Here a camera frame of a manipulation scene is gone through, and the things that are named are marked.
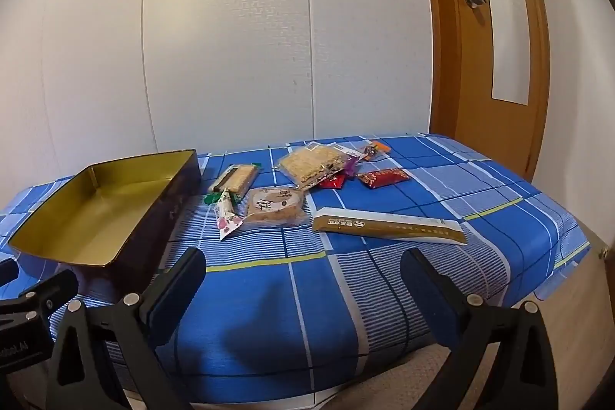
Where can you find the small red snack packet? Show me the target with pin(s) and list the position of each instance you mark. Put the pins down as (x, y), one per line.
(334, 182)

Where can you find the dark red snack packet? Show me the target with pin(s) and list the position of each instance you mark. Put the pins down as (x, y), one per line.
(383, 177)

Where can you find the white snack packet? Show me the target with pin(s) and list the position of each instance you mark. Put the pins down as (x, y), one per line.
(317, 146)

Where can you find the gold tin box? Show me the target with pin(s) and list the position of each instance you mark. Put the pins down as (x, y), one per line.
(96, 208)

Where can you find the wooden door frame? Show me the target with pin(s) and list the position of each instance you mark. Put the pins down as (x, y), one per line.
(435, 30)

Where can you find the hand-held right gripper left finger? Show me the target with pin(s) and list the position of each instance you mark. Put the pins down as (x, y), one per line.
(188, 274)

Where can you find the blue plaid bed sheet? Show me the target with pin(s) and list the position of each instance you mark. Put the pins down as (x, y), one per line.
(298, 294)

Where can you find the round cake clear packet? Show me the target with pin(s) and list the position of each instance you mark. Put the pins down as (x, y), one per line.
(275, 207)

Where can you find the pink white slim packet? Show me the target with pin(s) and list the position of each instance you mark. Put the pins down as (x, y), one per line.
(227, 218)

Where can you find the long gold packet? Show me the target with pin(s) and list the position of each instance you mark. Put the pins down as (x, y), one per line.
(384, 227)

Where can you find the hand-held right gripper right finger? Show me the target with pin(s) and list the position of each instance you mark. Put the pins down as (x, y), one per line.
(417, 278)

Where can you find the wooden door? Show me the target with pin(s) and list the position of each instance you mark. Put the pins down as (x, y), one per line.
(473, 78)

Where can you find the orange candy packet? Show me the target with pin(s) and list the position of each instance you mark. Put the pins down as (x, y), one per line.
(374, 149)

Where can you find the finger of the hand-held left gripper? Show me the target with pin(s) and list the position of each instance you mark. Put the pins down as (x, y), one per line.
(7, 273)
(53, 290)

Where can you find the rice crisp bar green wrapper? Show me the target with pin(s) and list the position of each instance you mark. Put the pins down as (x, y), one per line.
(238, 176)

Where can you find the purple snack packet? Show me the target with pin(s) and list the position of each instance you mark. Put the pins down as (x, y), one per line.
(353, 164)

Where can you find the large rice crisp packet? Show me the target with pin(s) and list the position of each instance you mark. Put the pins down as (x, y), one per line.
(314, 165)

